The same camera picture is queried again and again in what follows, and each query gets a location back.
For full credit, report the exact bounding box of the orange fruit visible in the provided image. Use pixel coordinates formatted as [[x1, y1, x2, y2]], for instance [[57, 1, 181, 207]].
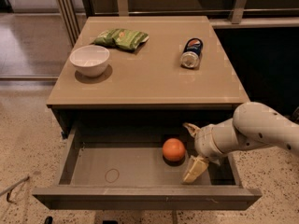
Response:
[[163, 138, 186, 161]]

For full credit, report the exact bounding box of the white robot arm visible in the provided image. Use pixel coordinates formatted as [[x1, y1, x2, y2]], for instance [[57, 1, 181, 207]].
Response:
[[182, 102, 299, 184]]

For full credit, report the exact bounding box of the open grey top drawer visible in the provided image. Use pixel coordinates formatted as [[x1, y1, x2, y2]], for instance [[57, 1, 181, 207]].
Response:
[[33, 122, 262, 210]]

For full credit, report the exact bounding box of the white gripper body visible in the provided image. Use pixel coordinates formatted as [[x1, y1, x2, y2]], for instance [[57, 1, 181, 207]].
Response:
[[194, 125, 226, 165]]

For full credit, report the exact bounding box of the blue pepsi can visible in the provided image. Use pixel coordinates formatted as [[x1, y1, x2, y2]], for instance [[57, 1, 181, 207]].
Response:
[[180, 38, 203, 69]]

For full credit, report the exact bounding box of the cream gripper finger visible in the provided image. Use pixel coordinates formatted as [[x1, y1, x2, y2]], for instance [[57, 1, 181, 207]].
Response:
[[183, 122, 201, 137], [182, 156, 209, 184]]

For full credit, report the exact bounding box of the metal railing frame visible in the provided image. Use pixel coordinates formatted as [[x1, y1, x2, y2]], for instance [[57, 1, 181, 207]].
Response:
[[57, 0, 299, 42]]

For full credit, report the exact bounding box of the green chip bag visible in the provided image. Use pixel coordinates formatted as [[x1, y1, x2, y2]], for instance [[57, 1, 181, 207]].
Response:
[[94, 28, 149, 51]]

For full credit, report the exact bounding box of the grey cabinet with beige top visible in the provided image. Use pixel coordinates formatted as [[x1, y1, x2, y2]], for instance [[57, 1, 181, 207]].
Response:
[[47, 16, 249, 133]]

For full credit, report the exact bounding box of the white bowl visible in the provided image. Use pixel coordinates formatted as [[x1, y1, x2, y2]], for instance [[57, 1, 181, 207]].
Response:
[[69, 45, 110, 77]]

